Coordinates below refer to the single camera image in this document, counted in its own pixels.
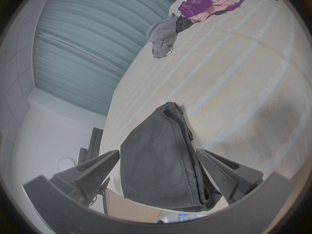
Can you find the black patterned garment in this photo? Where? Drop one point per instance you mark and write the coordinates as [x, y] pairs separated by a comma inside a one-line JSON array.
[[184, 23]]

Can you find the pink garment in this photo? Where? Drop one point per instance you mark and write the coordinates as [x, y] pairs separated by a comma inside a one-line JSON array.
[[219, 2]]

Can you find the white printed pillow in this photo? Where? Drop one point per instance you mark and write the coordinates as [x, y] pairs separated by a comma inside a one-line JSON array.
[[176, 5]]

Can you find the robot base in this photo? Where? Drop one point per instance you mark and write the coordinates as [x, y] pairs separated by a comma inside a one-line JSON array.
[[182, 218]]

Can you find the purple satin garment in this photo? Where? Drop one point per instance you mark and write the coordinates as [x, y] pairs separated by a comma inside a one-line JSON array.
[[195, 4]]

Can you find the bed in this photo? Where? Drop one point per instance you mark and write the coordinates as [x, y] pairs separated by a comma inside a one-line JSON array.
[[231, 69]]

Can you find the grey garment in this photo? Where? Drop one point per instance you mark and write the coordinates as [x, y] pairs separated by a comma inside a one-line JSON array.
[[162, 35]]

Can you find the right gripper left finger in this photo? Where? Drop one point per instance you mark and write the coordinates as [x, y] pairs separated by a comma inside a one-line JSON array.
[[95, 174]]

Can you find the round white mirror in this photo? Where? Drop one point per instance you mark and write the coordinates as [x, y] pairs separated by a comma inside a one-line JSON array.
[[65, 163]]

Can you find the black T-shirt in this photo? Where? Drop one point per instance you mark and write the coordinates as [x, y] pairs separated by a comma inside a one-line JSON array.
[[158, 160]]

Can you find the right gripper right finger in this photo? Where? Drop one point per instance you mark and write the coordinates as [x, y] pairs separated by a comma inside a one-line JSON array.
[[226, 177]]

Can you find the blue-green curtain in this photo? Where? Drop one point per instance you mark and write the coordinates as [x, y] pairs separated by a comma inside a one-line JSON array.
[[73, 82], [97, 21]]

